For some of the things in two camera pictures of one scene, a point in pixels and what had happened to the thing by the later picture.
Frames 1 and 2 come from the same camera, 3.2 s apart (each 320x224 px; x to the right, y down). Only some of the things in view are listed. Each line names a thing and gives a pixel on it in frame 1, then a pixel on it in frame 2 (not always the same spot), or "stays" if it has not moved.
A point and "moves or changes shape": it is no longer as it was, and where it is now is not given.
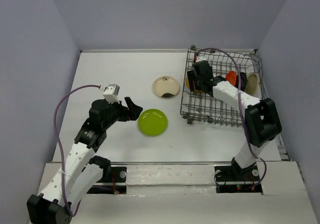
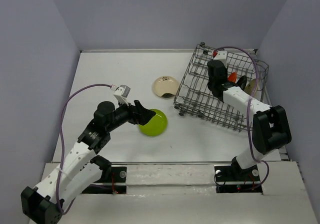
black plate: x=243 y=81 moves or changes shape
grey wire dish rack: x=243 y=68 moves or changes shape
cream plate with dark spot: x=166 y=86 stays
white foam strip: x=170 y=176 stays
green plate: x=153 y=122 stays
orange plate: x=231 y=77 stays
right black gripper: x=193 y=77 to x=226 y=72
